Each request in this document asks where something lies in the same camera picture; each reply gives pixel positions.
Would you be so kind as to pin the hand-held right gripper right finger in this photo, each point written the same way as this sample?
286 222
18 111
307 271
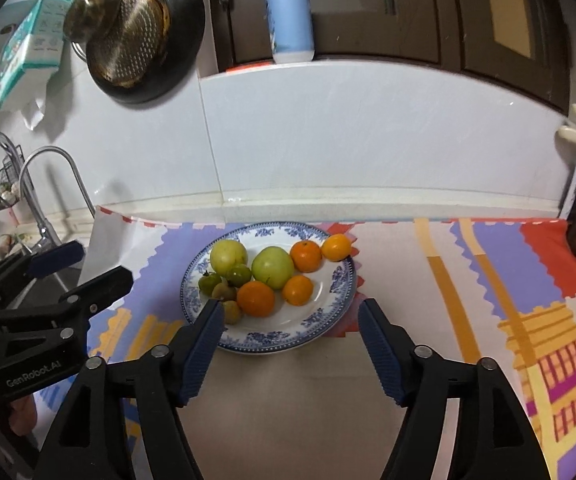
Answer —
378 345

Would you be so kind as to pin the small brownish fruit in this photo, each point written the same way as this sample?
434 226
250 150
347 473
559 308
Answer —
232 312
223 291

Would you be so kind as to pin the person's left hand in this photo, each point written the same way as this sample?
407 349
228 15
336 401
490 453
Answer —
20 417

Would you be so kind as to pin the small green fruit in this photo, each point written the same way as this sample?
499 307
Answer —
239 274
209 283

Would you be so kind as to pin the dark brown cabinet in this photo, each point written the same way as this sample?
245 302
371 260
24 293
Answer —
368 10

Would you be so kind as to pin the blue patterned white plate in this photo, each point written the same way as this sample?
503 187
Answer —
328 300

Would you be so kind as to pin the orange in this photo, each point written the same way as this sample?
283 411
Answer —
337 247
256 298
306 256
298 290

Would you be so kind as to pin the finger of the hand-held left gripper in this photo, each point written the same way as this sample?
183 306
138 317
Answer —
57 256
105 284

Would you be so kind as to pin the teal white package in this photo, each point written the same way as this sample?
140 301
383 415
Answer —
32 40

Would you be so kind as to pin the green apple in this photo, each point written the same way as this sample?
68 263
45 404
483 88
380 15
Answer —
273 267

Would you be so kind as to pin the white blue bottle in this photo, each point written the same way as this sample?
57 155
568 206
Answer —
290 20

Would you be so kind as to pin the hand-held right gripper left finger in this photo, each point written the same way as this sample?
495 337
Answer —
202 345

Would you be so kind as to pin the black frying pan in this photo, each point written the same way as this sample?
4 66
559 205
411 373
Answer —
177 50

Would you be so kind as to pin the yellow-green apple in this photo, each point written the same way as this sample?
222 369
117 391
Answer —
227 256

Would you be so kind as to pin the colourful patterned mat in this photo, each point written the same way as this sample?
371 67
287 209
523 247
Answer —
493 270

